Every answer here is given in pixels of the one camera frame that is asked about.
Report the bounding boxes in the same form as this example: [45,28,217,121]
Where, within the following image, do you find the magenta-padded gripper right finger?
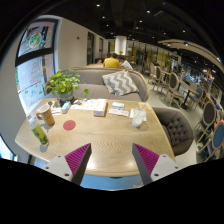
[131,143,183,187]

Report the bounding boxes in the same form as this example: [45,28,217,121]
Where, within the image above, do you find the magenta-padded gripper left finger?
[42,143,93,186]

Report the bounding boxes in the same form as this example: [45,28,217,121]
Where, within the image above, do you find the clear bottle with green label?
[28,117,50,147]

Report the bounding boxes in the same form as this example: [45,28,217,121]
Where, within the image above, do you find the flat round red coaster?
[62,119,77,132]

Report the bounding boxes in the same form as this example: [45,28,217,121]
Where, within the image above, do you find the dark tufted armchair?
[152,107,195,157]

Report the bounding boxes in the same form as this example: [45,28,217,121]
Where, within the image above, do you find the white napkin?
[129,108,148,120]

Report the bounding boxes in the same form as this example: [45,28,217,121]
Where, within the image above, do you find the tan mug with white inside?
[35,104,56,127]

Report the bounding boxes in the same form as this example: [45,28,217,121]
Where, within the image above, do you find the small blue white upright box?
[60,100,72,114]

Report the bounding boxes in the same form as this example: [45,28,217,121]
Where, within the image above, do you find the white paper leaflet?
[108,107,130,118]

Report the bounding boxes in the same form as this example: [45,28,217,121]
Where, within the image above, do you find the open white booklet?
[70,98,100,112]

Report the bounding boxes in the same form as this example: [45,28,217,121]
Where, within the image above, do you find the small blue white pack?
[110,101,126,111]

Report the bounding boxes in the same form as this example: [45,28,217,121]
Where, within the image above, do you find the curved grey sofa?
[43,66,151,103]

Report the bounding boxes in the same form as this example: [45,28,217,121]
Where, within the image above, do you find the green potted plant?
[44,69,90,103]

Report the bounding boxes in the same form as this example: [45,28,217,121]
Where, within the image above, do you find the grey white chevron cushion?
[101,70,140,97]

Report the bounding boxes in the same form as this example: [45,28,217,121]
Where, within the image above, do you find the group of round-backed chairs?
[146,61,224,161]

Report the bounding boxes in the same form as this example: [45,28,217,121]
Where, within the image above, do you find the window with festive decals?
[14,18,59,108]

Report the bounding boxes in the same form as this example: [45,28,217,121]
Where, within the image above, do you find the person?
[102,53,120,69]
[118,55,134,70]

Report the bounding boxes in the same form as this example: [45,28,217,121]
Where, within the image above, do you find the white round pillar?
[114,35,128,56]

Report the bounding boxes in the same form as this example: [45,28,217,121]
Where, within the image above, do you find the ceiling spot lights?
[95,3,188,34]

